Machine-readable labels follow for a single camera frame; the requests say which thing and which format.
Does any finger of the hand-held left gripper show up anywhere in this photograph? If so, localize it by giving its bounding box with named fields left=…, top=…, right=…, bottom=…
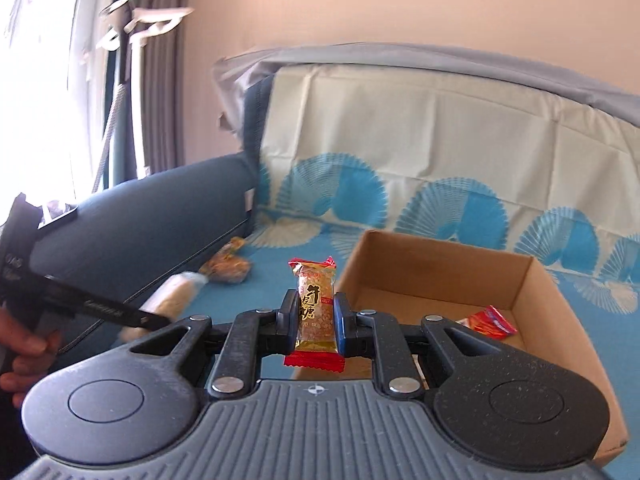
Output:
left=45, top=275, right=171, bottom=332

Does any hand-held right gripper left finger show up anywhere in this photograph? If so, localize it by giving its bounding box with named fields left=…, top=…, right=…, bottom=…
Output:
left=127, top=289, right=301, bottom=396

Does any person's left hand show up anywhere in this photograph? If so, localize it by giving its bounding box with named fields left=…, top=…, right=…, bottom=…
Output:
left=0, top=306, right=63, bottom=409

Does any red orange snack packet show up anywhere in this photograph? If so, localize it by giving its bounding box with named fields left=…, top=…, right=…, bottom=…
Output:
left=456, top=305, right=518, bottom=342

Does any peanut candy red-ended wrapper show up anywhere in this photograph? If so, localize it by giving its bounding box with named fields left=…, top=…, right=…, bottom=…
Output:
left=284, top=256, right=346, bottom=372

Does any blue fabric sofa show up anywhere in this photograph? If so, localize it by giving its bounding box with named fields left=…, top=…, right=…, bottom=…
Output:
left=27, top=72, right=273, bottom=361

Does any white clothes rack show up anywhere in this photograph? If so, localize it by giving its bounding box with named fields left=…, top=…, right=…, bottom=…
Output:
left=82, top=0, right=196, bottom=196

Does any white rice bar packet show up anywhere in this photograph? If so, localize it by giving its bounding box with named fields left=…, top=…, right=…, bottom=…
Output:
left=120, top=271, right=208, bottom=341

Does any grey curtain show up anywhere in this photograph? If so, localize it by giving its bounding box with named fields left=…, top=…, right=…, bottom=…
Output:
left=112, top=0, right=193, bottom=181

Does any grey cloth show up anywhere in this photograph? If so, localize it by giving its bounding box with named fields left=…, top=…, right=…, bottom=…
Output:
left=212, top=45, right=640, bottom=133

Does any brown snack packet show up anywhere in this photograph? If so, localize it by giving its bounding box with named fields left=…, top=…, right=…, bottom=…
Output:
left=202, top=236, right=251, bottom=285

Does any cardboard box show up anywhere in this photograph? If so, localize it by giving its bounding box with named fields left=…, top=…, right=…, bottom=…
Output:
left=292, top=229, right=630, bottom=463

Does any blue fan-print sofa cover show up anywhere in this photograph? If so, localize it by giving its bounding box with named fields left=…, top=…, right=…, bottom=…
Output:
left=190, top=62, right=640, bottom=480

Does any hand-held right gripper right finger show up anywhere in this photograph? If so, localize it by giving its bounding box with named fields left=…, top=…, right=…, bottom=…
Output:
left=332, top=291, right=506, bottom=396

